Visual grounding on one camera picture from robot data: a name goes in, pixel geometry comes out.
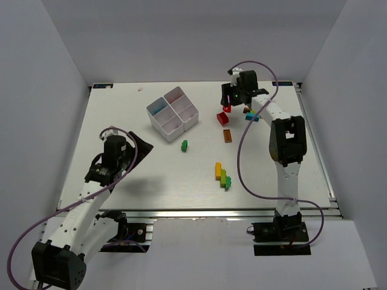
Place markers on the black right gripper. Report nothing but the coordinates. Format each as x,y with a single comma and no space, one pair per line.
227,94

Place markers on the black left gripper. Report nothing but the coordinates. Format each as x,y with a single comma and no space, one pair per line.
133,150

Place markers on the red round lego piece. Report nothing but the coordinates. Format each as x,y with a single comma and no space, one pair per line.
227,109

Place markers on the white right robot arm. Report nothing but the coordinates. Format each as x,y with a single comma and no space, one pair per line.
287,142

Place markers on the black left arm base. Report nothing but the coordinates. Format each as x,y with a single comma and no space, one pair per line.
131,236

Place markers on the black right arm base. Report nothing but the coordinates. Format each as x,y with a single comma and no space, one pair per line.
268,242

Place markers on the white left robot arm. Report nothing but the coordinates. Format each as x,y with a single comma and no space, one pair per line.
61,260

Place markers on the cyan lego brick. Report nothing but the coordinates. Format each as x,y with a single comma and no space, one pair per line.
251,115

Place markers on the dark green lego piece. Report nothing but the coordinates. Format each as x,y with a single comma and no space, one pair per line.
184,146

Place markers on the white four-compartment container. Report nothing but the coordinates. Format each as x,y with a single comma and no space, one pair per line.
178,114

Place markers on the brown flat lego tile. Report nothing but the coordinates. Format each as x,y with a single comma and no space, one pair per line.
227,136

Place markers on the blue label right corner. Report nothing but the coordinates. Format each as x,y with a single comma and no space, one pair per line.
282,83

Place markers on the blue label corner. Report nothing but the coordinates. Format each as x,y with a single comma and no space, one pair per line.
282,83
103,86

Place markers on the blue label left corner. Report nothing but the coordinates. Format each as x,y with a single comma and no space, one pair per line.
103,86

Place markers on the yellow lego brick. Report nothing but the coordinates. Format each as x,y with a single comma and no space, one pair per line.
218,168

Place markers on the light green lego brick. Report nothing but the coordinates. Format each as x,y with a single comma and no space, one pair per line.
223,178

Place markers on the green lego piece right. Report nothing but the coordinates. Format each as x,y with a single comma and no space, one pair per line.
228,182

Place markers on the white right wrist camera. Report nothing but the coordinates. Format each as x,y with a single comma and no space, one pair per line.
234,74

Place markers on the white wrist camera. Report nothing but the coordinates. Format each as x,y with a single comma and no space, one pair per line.
107,133
234,74

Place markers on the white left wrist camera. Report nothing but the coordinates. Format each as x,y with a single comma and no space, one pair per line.
107,133

